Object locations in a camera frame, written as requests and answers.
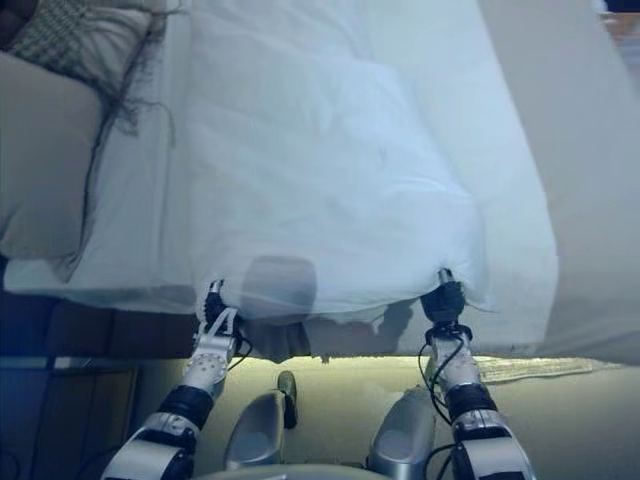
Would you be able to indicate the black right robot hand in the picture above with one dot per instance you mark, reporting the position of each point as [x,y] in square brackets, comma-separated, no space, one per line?
[445,302]

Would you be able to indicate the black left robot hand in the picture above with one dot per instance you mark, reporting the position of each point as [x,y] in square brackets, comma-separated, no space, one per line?
[215,302]

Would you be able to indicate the white duvet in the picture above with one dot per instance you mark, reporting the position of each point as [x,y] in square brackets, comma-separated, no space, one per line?
[325,175]

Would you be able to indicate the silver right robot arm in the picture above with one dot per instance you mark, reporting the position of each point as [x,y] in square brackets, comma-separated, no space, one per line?
[475,400]

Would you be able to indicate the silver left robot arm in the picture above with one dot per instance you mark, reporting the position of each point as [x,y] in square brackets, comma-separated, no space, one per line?
[200,370]

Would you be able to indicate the white fitted bed sheet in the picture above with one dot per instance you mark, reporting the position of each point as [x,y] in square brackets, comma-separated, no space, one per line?
[135,210]

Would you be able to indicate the beige bed runner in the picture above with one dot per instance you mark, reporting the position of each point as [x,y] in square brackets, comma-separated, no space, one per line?
[590,200]

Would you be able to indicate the white printed floor sheet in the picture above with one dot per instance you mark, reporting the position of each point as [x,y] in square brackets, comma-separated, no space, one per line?
[530,370]

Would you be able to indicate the silver right robot leg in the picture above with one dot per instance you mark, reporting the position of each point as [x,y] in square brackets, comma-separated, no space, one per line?
[405,430]

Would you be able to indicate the wooden nightstand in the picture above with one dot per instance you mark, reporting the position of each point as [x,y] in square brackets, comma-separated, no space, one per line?
[70,415]

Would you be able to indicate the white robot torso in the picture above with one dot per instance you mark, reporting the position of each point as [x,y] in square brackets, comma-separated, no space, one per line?
[300,475]

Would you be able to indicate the large beige pillow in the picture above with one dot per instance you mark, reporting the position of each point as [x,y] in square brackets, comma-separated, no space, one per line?
[45,165]

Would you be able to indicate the patterned fringed cushion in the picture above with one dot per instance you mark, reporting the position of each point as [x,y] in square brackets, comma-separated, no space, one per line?
[75,45]

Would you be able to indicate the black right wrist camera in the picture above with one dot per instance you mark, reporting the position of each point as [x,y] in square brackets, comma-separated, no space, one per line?
[450,331]

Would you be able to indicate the brown upholstered bed frame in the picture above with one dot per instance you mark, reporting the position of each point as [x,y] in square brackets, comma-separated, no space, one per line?
[100,325]

